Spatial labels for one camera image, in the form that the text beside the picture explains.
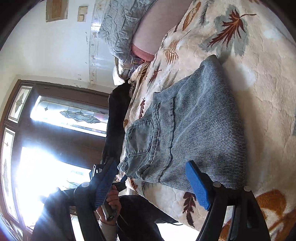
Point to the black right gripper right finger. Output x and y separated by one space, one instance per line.
247 221

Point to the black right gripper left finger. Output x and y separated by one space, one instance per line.
86 212

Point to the grey denim pants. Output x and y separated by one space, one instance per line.
195 119

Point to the person's left hand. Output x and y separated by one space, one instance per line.
113 201

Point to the stained glass wooden door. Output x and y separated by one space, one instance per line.
51 136

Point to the black garment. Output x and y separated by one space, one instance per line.
118 101

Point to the grey quilted pillow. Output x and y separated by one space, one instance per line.
119 24

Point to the leaf-patterned beige blanket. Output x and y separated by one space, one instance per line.
258 57

